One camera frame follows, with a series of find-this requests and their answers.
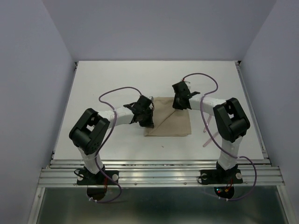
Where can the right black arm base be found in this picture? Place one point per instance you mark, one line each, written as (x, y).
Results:
(220, 176)

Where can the pink handled fork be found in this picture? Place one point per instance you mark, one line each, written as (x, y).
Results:
(210, 139)

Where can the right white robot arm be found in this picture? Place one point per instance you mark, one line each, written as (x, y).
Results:
(231, 121)

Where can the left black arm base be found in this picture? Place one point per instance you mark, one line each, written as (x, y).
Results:
(86, 178)

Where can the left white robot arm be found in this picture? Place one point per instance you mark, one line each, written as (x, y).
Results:
(90, 130)

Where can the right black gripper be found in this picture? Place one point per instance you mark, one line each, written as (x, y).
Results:
(175, 105)

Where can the pink handled knife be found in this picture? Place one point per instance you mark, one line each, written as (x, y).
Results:
(207, 123)

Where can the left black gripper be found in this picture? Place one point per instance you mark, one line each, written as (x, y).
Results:
(149, 123)

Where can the beige cloth napkin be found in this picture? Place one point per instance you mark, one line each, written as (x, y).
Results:
(168, 122)

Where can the aluminium front rail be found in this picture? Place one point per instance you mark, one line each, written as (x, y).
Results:
(161, 192)

